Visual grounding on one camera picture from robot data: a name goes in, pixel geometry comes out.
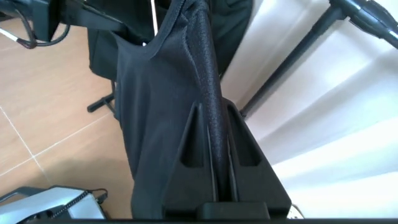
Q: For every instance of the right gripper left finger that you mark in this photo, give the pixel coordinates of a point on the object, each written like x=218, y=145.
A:
x=186, y=186

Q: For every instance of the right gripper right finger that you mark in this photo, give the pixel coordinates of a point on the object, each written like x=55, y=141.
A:
x=261, y=186

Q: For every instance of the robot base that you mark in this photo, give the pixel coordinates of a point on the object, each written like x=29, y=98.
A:
x=46, y=202

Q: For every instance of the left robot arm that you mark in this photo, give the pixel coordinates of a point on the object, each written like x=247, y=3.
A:
x=29, y=46

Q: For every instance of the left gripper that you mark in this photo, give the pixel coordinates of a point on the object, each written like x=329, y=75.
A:
x=43, y=18

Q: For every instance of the black clothes rack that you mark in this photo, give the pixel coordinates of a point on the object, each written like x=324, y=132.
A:
x=295, y=56

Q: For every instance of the black garment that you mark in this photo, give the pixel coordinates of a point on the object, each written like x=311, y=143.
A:
x=155, y=109

